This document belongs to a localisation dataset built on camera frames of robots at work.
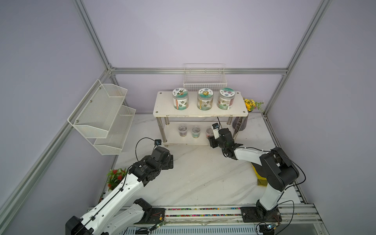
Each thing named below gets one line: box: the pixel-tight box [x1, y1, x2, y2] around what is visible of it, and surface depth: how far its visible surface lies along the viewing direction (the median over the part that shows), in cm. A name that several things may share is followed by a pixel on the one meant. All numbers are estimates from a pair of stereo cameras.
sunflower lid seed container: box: [197, 87, 214, 111], surface depth 73 cm
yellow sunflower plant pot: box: [232, 97, 264, 131], surface depth 93 cm
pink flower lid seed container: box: [216, 87, 236, 111], surface depth 73 cm
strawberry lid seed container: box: [172, 87, 189, 111], surface depth 73 cm
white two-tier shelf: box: [152, 91, 249, 146], surface depth 80 cm
